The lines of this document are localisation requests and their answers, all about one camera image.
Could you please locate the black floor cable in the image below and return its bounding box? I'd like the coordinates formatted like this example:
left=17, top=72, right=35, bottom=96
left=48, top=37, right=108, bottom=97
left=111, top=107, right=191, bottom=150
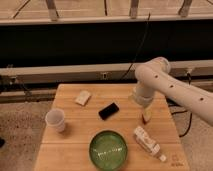
left=168, top=72, right=194, bottom=138

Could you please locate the white plastic bottle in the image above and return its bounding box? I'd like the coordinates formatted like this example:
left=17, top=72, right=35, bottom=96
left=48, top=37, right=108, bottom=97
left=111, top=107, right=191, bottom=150
left=133, top=126, right=167, bottom=162

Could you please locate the black hanging cable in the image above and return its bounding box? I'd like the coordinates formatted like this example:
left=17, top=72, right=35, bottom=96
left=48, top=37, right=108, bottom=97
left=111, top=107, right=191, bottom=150
left=118, top=12, right=152, bottom=81

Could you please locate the white sponge block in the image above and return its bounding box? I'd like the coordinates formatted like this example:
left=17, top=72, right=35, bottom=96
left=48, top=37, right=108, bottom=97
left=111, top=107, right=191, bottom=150
left=75, top=90, right=91, bottom=106

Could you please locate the green glass bowl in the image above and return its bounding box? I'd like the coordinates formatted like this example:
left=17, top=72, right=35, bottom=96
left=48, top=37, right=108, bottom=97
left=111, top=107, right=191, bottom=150
left=89, top=130, right=128, bottom=171

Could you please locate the wooden table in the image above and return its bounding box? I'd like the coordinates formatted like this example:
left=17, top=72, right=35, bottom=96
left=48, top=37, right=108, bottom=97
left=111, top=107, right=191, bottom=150
left=33, top=83, right=190, bottom=171

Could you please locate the black smartphone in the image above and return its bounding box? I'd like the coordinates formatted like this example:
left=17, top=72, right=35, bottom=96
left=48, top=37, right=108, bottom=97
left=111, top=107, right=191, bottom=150
left=98, top=103, right=119, bottom=120

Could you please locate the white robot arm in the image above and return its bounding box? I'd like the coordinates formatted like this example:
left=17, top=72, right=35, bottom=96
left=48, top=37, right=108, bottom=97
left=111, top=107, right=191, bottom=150
left=132, top=57, right=213, bottom=126

